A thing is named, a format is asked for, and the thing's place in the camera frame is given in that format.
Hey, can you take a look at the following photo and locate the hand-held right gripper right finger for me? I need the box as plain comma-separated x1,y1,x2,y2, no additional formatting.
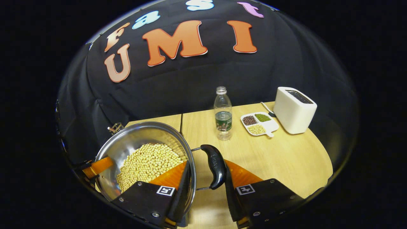
224,159,305,228

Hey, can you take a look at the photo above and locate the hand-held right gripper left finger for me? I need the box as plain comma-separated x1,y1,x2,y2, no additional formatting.
110,160,192,228

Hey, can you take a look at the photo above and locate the steel pot with black handles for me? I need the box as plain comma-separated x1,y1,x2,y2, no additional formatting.
94,121,227,219

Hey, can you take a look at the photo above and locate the small clear square holder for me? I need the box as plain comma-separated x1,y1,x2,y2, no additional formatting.
107,122,125,134

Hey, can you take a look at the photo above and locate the pile of soybeans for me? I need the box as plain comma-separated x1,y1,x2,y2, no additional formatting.
116,143,187,193

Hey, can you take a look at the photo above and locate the white divided bean dish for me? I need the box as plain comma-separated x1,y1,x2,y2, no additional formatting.
240,111,279,138

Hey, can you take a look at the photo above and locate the clear plastic water bottle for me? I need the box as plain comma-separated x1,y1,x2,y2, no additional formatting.
213,86,233,141

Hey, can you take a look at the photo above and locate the white spoon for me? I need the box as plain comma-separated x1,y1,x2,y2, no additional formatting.
260,101,277,118

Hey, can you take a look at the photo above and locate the white toaster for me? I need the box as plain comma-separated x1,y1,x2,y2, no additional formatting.
273,87,318,135

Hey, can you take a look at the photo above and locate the black backdrop cloth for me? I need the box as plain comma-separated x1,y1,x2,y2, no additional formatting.
56,0,360,179

